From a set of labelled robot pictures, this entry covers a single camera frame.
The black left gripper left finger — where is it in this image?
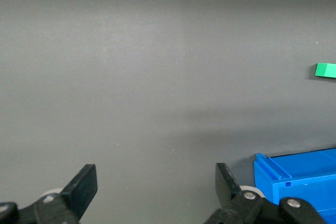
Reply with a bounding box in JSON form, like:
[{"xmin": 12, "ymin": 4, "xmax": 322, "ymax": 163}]
[{"xmin": 0, "ymin": 164, "xmax": 98, "ymax": 224}]

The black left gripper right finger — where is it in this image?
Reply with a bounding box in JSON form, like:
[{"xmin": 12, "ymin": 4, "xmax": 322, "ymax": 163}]
[{"xmin": 203, "ymin": 163, "xmax": 329, "ymax": 224}]

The green cube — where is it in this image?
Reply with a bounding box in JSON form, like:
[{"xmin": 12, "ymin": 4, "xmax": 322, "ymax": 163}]
[{"xmin": 314, "ymin": 62, "xmax": 336, "ymax": 79}]

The dark grey table mat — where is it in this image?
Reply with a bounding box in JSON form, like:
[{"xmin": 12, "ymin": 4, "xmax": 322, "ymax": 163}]
[{"xmin": 0, "ymin": 0, "xmax": 336, "ymax": 224}]

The blue plastic storage bin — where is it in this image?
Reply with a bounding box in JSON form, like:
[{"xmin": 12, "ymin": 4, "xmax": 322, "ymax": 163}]
[{"xmin": 253, "ymin": 147, "xmax": 336, "ymax": 224}]

